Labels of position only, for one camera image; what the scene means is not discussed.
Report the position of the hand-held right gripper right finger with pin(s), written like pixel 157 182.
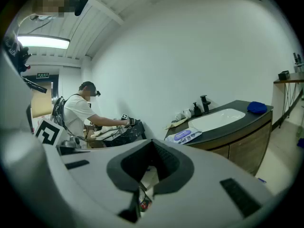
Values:
pixel 202 174

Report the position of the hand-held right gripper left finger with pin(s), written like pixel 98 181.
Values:
pixel 95 174

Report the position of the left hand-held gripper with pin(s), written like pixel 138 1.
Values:
pixel 48 133

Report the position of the white blue packet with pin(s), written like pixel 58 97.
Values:
pixel 196 133

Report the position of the blue round lid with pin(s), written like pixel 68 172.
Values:
pixel 183 135

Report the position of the brown door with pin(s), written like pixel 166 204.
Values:
pixel 41 101

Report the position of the black marble table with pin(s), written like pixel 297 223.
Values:
pixel 129 135

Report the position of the black top wooden vanity cabinet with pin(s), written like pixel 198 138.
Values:
pixel 247 146

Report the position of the black mesh trash bin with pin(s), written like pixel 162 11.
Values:
pixel 144 202

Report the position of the brown paper bag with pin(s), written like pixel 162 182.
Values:
pixel 169 126
pixel 179 122

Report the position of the green exit sign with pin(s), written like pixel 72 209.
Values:
pixel 42 75

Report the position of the small blue floor scrap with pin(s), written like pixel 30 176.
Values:
pixel 261 180

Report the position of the plain white cup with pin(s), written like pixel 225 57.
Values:
pixel 179 116

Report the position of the white mug with blue rim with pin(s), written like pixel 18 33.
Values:
pixel 187 113

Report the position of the black soap dispenser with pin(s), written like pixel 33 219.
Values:
pixel 196 110

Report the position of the black faucet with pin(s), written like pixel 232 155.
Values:
pixel 205 103

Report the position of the blue cloth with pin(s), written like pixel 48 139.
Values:
pixel 257 107

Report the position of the long ceiling light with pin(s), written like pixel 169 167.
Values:
pixel 42 41

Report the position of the person's gray black shirt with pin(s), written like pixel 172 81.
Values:
pixel 10 46

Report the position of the blue plastic object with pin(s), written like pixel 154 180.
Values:
pixel 300 143

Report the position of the wooden shelf table metal legs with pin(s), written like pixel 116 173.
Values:
pixel 289 81

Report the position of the small black box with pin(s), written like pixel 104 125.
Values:
pixel 283 75

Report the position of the clear holder with dark tools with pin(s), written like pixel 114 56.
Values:
pixel 298 63

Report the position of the black chest rig mount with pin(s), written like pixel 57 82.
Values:
pixel 23 56

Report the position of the black head-worn camera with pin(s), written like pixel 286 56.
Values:
pixel 82 3

